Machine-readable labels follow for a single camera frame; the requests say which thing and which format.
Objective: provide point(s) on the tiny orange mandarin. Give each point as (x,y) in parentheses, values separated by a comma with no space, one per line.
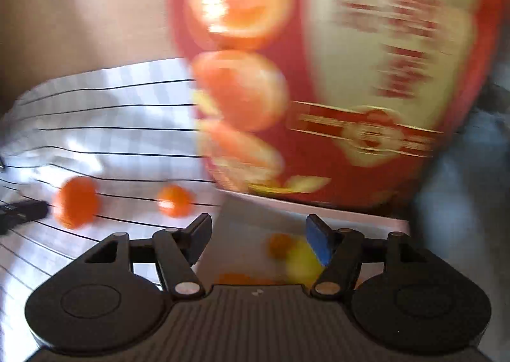
(279,245)

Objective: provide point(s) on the red printed snack bag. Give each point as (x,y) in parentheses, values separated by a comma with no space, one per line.
(318,67)

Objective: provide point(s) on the white black checked cloth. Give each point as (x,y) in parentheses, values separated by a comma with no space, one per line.
(119,138)

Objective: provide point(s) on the yellow green citrus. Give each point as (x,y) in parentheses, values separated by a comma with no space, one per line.
(301,262)

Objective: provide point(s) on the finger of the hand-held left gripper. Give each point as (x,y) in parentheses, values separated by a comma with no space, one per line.
(20,210)

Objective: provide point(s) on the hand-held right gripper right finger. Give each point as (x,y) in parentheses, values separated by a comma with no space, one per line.
(318,242)

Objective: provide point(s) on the pink cardboard box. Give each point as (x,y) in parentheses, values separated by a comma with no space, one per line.
(247,234)

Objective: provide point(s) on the small orange mandarin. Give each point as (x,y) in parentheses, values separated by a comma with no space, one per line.
(174,200)
(75,202)

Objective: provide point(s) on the black computer case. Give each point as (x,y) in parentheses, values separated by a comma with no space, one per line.
(470,186)

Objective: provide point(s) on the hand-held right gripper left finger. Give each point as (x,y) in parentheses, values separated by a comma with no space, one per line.
(201,232)

